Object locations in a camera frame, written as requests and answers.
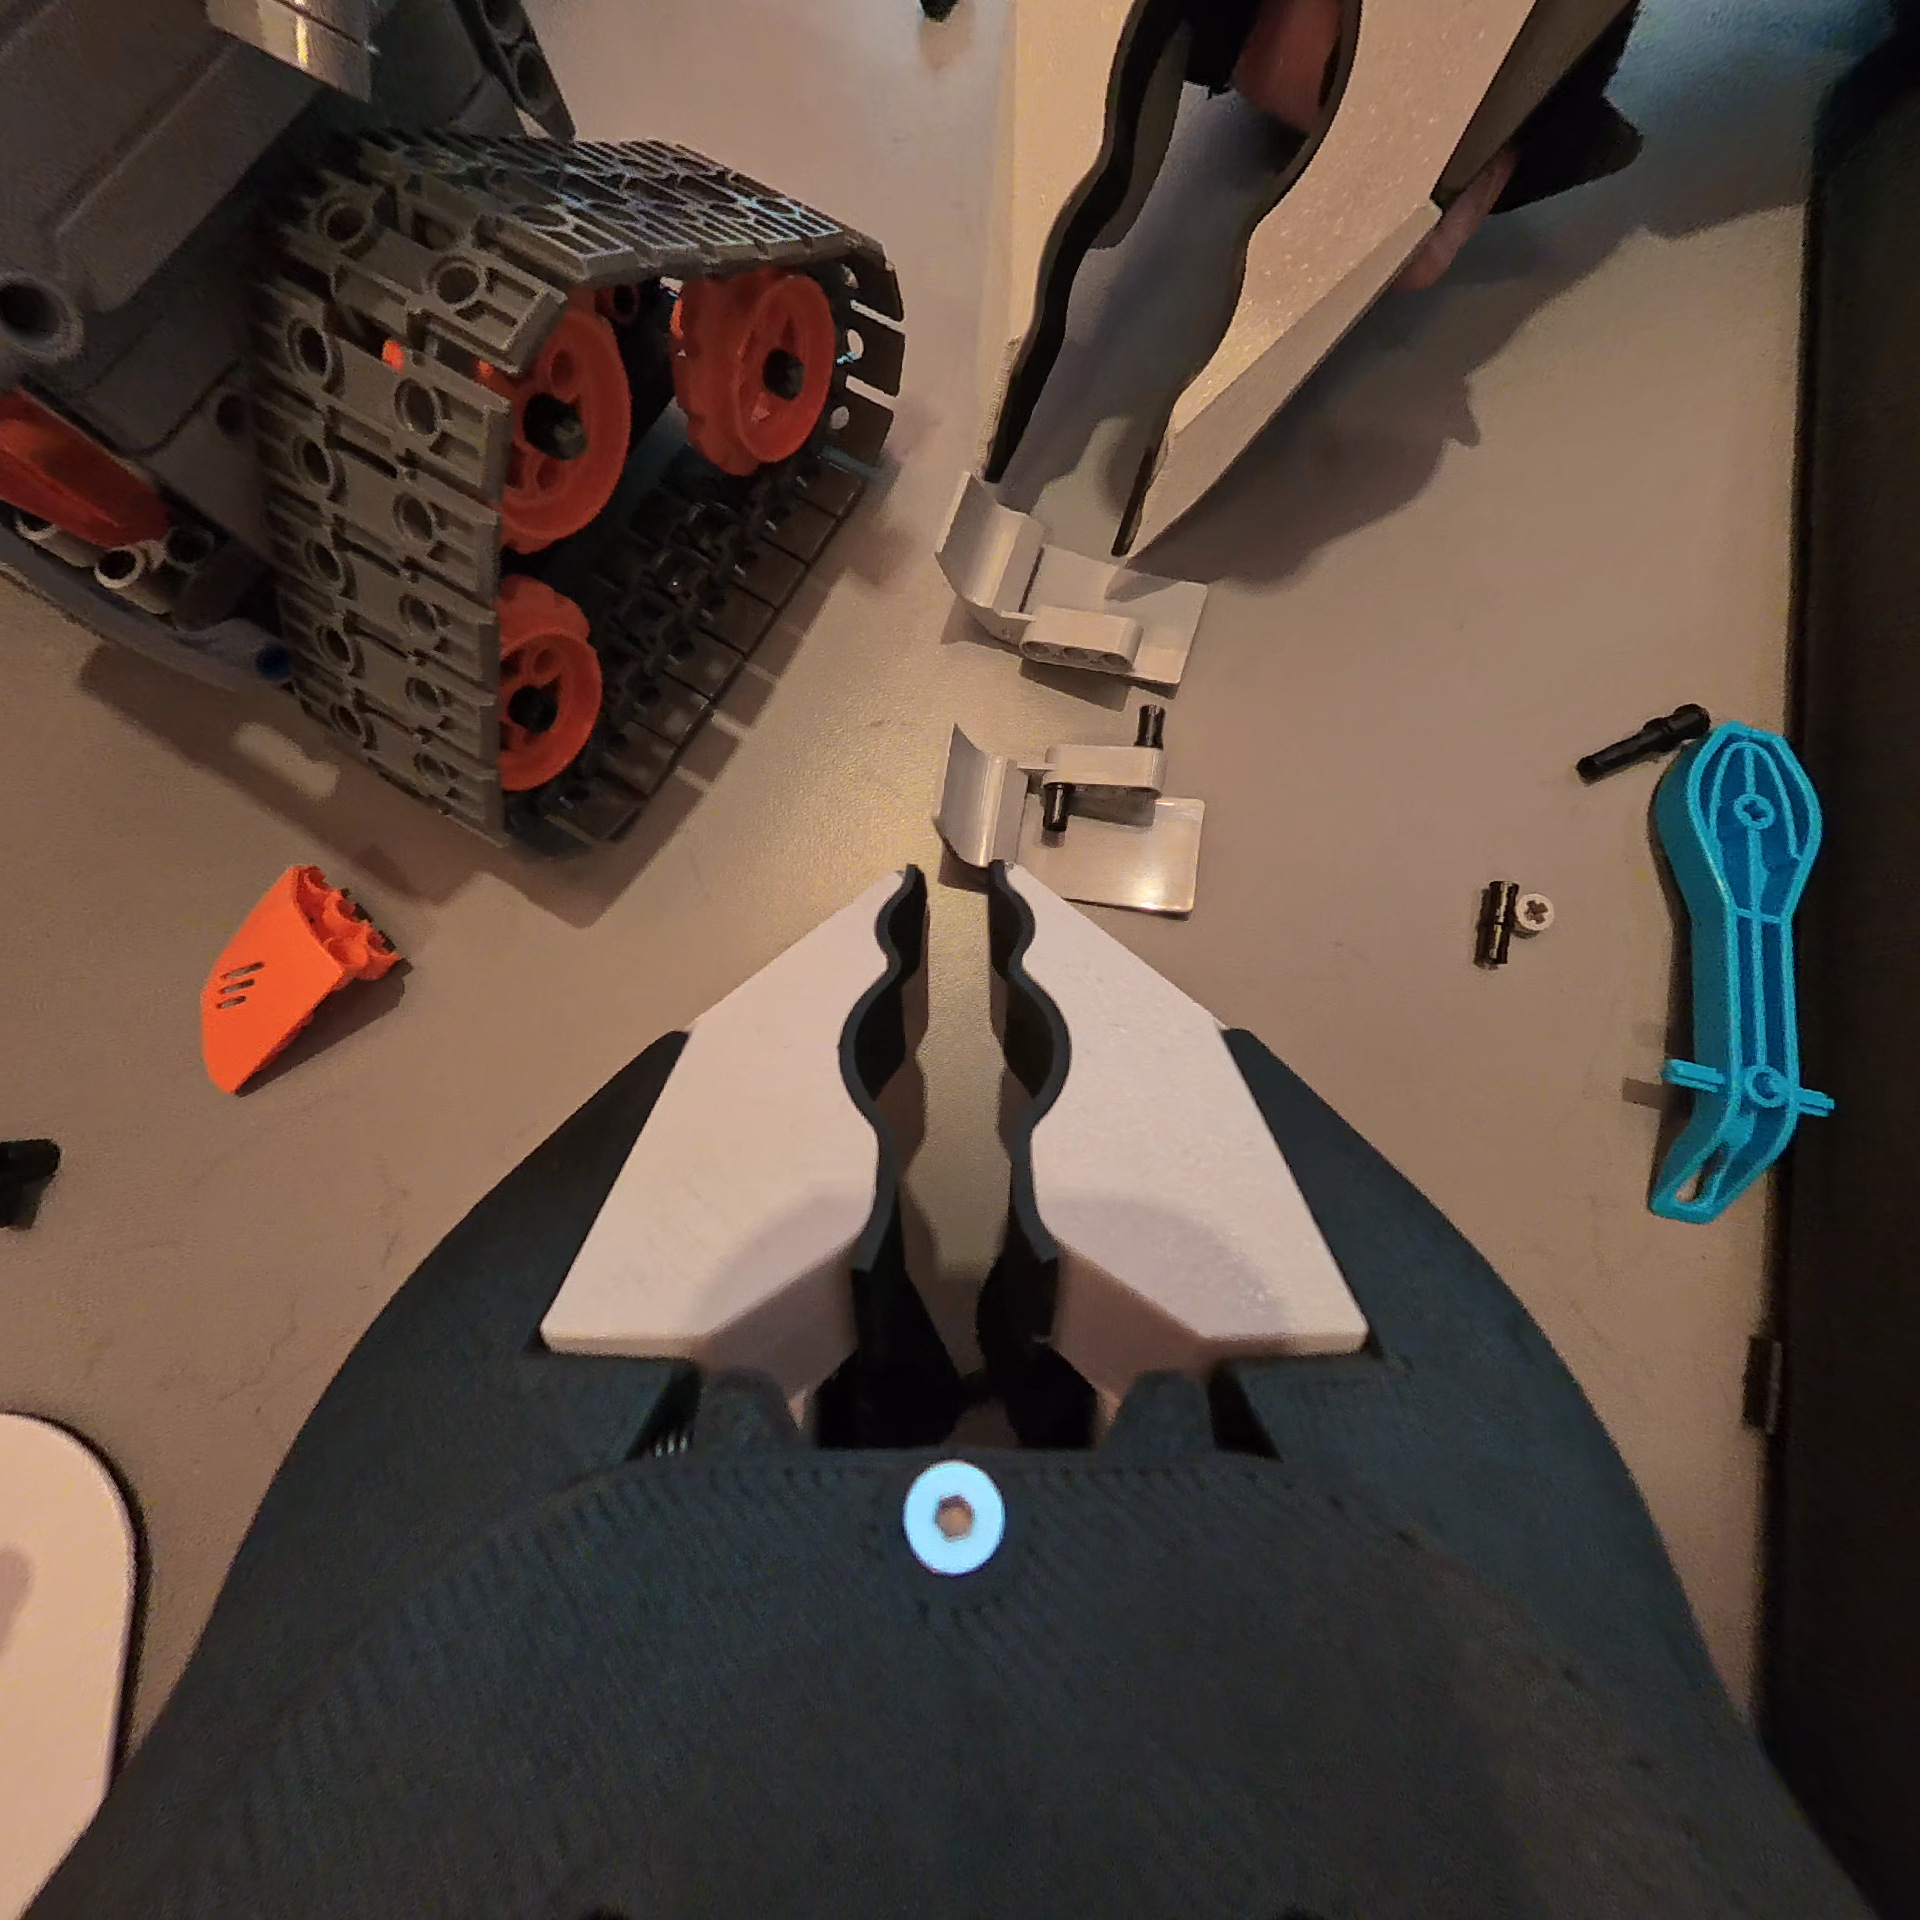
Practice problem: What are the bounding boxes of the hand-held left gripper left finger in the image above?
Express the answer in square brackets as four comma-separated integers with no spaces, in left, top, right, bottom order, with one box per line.
[537,870,964,1449]

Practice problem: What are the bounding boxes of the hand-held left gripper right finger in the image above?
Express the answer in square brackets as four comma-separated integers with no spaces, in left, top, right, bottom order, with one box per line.
[977,861,1370,1449]

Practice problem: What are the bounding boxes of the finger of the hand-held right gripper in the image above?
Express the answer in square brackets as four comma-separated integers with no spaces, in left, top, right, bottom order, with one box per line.
[978,0,1206,479]
[1114,0,1549,562]

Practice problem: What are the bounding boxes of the person's right hand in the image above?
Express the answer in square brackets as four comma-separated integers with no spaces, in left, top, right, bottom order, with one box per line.
[1233,0,1522,294]

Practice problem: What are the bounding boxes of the teal separator tool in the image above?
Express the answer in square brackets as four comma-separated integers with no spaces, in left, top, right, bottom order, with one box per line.
[1645,718,1836,1225]

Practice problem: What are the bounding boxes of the grey curved panel assembly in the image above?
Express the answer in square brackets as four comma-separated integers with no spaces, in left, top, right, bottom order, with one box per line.
[933,705,1209,919]
[938,475,1209,696]

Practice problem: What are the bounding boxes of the black perforated chair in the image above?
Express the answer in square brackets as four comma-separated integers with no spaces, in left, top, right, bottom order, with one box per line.
[1747,0,1920,1920]

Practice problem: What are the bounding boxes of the grey orange tracked toy robot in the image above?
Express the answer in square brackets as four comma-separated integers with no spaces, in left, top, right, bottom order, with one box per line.
[0,0,909,857]

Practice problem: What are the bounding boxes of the orange wedge panel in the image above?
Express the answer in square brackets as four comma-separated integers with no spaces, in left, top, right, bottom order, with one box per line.
[198,867,408,1094]

